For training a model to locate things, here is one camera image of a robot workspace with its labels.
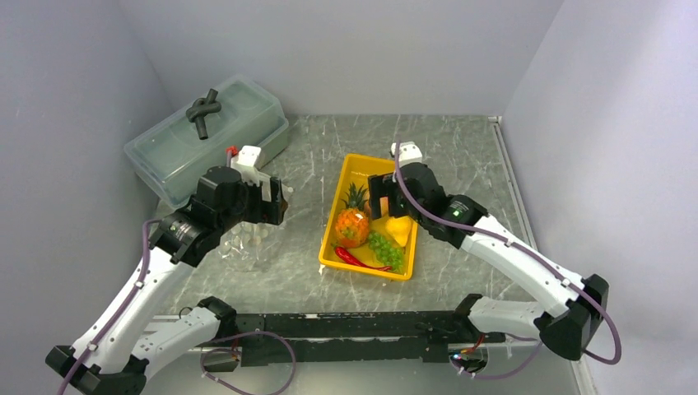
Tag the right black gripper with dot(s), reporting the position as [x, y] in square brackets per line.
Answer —
[380, 186]

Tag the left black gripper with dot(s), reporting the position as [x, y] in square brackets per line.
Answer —
[268, 211]

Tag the clear zip top bag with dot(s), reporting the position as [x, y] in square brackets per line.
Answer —
[250, 247]

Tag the yellow plastic tray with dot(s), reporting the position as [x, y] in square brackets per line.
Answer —
[357, 169]

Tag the toy pineapple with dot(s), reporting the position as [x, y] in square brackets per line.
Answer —
[352, 225]

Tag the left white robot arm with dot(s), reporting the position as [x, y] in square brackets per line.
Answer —
[112, 356]

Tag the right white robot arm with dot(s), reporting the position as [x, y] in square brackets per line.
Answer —
[567, 309]

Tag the yellow toy pear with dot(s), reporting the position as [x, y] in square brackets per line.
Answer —
[399, 229]

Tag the clear lidded storage box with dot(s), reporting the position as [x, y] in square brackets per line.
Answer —
[170, 157]

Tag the green toy grapes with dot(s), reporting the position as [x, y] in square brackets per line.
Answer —
[386, 252]

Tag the black knotted foam tube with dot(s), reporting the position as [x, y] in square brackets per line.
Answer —
[200, 109]

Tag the red toy chili pepper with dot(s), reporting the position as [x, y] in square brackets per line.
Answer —
[350, 259]

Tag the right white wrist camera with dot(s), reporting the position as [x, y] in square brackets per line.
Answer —
[406, 153]

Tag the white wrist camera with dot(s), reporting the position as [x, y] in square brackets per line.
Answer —
[406, 153]
[245, 162]

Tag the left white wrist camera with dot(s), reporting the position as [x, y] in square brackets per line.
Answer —
[245, 162]

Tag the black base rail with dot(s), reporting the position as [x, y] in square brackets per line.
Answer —
[429, 336]

